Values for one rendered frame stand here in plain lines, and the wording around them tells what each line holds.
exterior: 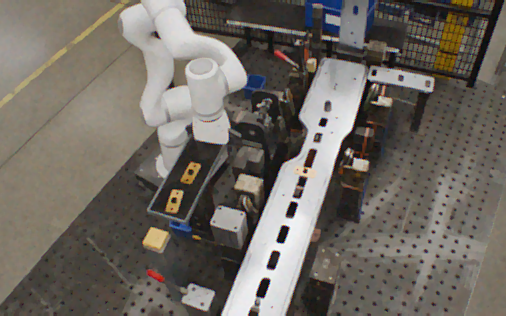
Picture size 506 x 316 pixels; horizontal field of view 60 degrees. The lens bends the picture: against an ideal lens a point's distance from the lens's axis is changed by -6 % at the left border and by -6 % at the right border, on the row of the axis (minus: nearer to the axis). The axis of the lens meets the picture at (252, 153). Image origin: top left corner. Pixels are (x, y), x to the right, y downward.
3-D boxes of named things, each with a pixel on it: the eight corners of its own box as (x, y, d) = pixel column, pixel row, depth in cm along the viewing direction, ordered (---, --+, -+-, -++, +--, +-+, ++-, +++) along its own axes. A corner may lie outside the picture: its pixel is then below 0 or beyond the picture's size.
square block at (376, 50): (374, 109, 231) (384, 52, 204) (358, 105, 233) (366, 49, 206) (376, 98, 236) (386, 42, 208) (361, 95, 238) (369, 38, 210)
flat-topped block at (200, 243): (213, 252, 187) (195, 188, 152) (195, 247, 189) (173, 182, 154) (222, 232, 193) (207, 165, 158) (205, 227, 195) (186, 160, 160)
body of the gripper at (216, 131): (186, 116, 127) (192, 142, 136) (222, 121, 125) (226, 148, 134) (195, 97, 131) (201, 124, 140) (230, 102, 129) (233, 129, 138)
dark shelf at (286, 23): (402, 54, 211) (403, 49, 209) (223, 23, 235) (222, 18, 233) (407, 27, 224) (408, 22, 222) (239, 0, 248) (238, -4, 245)
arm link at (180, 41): (204, 16, 138) (249, 92, 127) (154, 33, 134) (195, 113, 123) (203, -6, 130) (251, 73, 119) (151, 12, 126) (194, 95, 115)
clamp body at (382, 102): (381, 164, 210) (394, 110, 183) (356, 158, 213) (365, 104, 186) (384, 149, 215) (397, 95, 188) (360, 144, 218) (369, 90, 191)
